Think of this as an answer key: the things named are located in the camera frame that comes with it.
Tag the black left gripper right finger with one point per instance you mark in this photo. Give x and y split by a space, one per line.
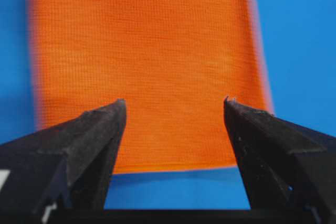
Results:
288 170

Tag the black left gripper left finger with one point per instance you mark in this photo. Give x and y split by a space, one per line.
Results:
66 166

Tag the orange towel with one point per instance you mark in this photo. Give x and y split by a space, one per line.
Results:
172 61

